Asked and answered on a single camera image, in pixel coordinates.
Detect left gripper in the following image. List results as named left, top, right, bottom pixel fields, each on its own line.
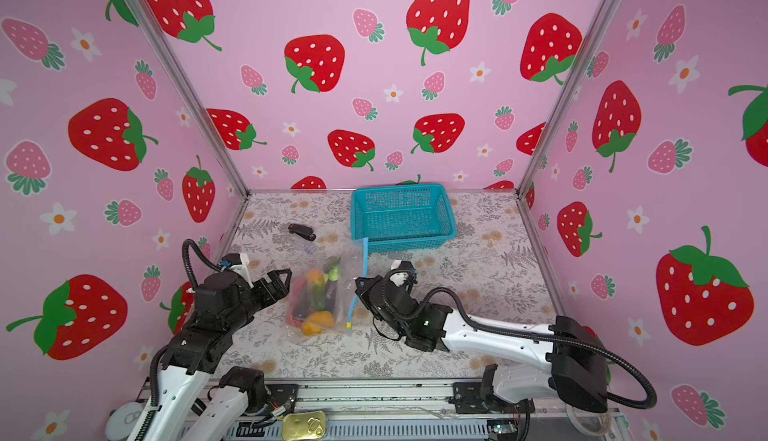
left=228, top=267, right=291, bottom=337

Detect red toy pepper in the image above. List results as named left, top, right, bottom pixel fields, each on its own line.
left=286, top=279, right=310, bottom=327

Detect clear zip top bag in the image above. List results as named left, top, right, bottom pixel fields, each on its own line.
left=285, top=238, right=368, bottom=345

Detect teal plastic basket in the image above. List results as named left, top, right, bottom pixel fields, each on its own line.
left=350, top=183, right=457, bottom=253

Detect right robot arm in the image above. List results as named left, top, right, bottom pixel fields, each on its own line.
left=355, top=270, right=658, bottom=414

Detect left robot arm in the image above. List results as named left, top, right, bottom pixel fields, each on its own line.
left=105, top=267, right=292, bottom=440

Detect clear plastic staple box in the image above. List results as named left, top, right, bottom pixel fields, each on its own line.
left=299, top=242, right=318, bottom=256

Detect black stapler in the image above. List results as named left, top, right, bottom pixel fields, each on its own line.
left=288, top=223, right=316, bottom=242

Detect gold tin can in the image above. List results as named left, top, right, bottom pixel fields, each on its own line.
left=281, top=411, right=327, bottom=441

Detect tape roll with label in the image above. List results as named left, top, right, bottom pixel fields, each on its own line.
left=105, top=402, right=143, bottom=441

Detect clear tape roll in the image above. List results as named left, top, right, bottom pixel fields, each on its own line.
left=565, top=405, right=611, bottom=438

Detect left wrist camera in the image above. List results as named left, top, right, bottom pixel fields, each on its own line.
left=219, top=252, right=253, bottom=287

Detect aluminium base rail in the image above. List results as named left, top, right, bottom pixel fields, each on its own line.
left=176, top=378, right=633, bottom=440

